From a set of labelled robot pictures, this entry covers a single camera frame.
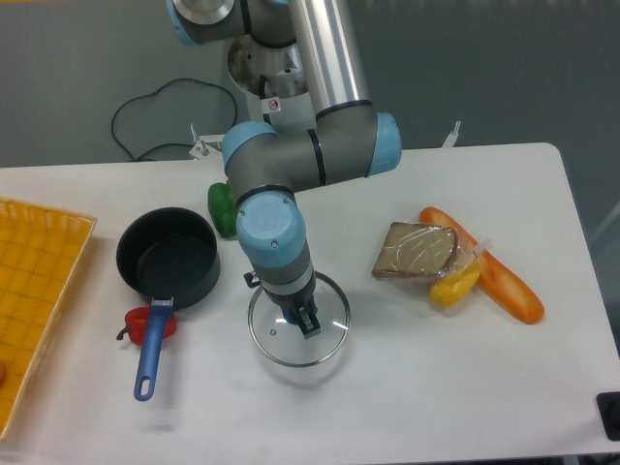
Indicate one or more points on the black device at table edge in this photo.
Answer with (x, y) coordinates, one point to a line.
(608, 405)

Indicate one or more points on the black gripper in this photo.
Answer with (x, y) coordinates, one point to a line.
(301, 301)

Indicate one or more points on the green toy bell pepper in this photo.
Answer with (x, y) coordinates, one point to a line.
(221, 208)

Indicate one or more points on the glass lid with blue knob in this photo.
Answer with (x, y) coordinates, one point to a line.
(282, 342)

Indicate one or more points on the orange toy carrot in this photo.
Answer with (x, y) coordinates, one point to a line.
(496, 280)

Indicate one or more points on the wrapped bread slice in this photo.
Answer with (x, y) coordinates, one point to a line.
(416, 251)

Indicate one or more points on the yellow woven basket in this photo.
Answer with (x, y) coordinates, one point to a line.
(41, 247)

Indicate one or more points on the yellow toy corn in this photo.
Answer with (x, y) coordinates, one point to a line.
(450, 289)

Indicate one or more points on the red toy bell pepper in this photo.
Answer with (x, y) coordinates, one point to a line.
(135, 325)

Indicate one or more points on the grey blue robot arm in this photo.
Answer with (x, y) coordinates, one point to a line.
(266, 168)

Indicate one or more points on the black saucepan blue handle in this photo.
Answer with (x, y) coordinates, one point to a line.
(169, 257)

